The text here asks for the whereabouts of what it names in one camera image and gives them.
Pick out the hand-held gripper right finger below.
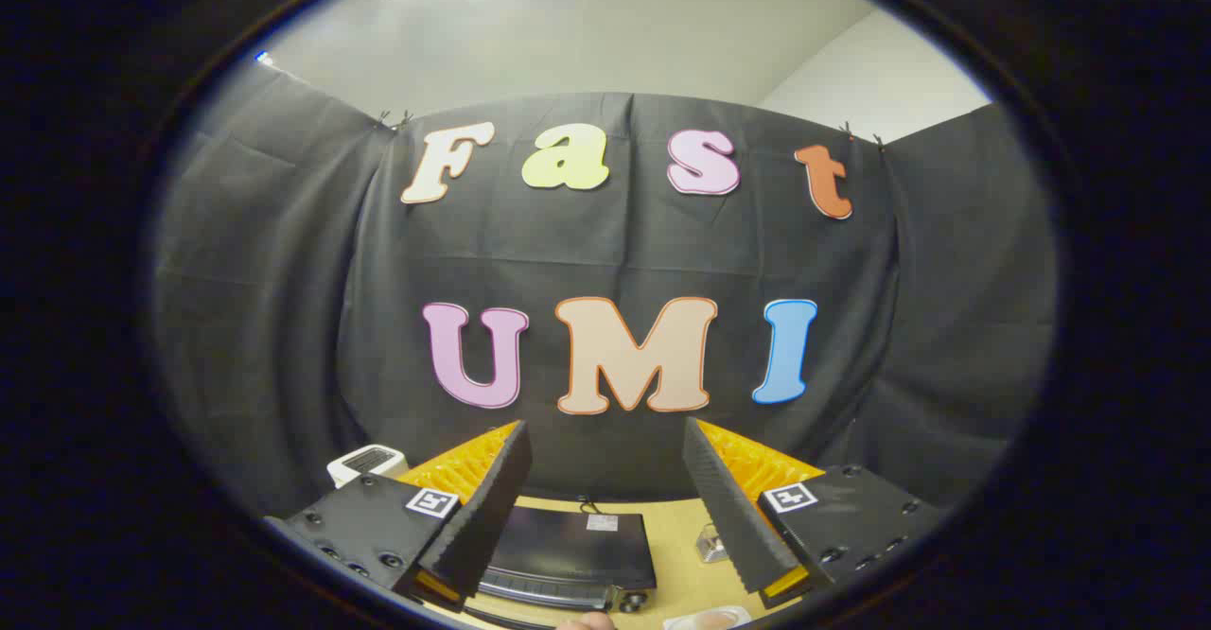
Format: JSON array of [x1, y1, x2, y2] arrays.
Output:
[[682, 416, 945, 611]]

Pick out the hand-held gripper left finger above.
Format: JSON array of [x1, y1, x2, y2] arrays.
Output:
[[265, 420, 533, 612]]

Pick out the black toaster oven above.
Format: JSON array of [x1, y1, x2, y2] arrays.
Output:
[[468, 502, 659, 627]]

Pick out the white plastic toaster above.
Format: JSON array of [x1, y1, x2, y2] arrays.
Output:
[[326, 444, 410, 490]]

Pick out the white square plate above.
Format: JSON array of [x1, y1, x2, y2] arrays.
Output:
[[662, 604, 754, 630]]

